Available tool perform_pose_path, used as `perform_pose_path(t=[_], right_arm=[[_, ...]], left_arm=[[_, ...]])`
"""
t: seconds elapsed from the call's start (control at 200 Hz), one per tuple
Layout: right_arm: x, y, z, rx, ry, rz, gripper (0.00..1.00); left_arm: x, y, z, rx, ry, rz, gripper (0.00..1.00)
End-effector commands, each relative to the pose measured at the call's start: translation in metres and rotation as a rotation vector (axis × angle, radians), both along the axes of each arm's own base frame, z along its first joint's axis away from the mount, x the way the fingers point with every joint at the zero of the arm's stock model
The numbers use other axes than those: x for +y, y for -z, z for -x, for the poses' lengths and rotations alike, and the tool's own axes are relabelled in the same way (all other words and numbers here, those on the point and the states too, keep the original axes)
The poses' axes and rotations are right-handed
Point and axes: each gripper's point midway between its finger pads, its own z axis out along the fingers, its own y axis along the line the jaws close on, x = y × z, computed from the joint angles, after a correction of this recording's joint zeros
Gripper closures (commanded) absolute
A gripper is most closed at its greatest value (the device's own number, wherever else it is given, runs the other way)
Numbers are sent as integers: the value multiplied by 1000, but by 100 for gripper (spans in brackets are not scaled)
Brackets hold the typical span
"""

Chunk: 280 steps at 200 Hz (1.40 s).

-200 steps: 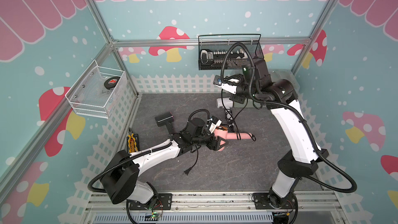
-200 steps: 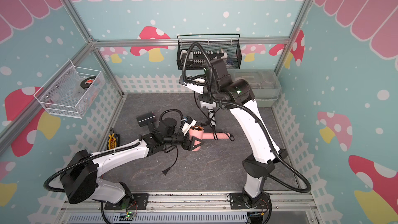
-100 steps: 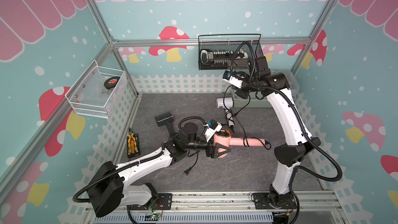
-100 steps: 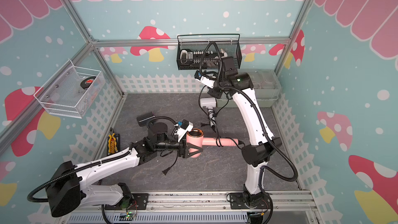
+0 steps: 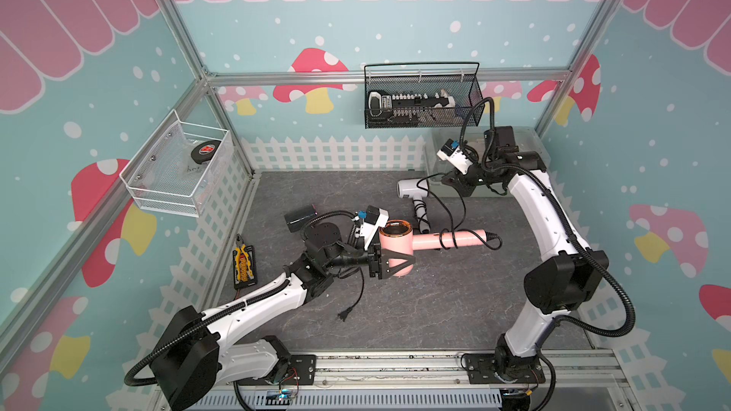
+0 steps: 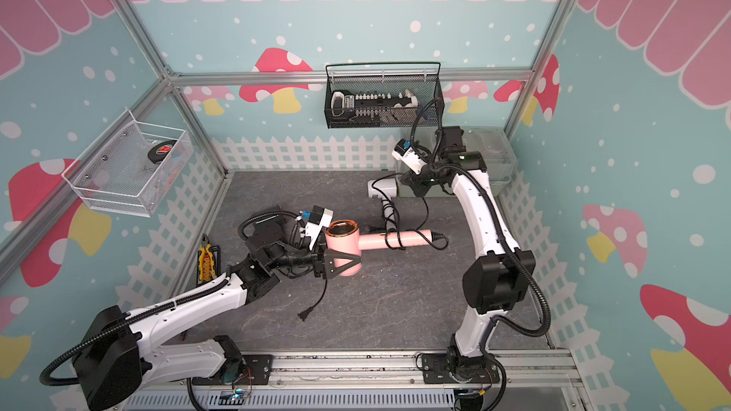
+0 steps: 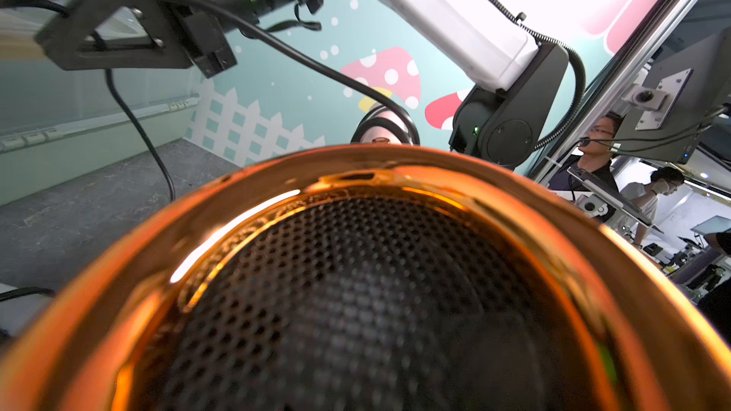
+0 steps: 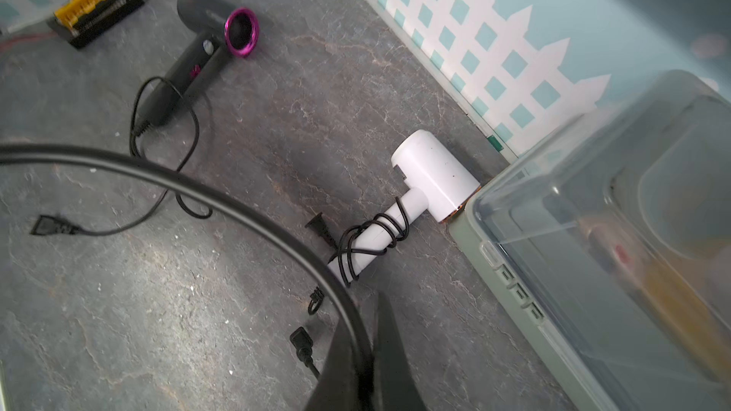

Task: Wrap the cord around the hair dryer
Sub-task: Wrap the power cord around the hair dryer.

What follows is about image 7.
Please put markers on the green clear storage box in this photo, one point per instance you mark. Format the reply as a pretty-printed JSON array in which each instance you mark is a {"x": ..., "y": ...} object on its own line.
[{"x": 41, "y": 104}]

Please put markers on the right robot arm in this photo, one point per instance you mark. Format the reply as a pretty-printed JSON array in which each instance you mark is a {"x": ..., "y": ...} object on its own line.
[{"x": 527, "y": 86}]

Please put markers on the pink hair dryer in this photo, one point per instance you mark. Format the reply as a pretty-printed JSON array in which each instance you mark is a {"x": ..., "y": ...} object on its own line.
[{"x": 369, "y": 277}]

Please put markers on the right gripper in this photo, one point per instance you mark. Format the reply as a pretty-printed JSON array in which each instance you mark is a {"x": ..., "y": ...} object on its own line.
[{"x": 121, "y": 34}]

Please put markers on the person white shirt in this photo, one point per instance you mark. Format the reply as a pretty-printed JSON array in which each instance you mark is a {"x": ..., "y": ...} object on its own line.
[{"x": 664, "y": 181}]

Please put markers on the seated person black shirt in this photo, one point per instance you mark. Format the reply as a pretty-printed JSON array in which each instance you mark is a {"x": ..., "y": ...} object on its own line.
[{"x": 596, "y": 159}]

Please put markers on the monitor on mount arm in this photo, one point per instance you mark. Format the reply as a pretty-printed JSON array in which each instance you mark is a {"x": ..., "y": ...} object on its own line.
[{"x": 679, "y": 100}]

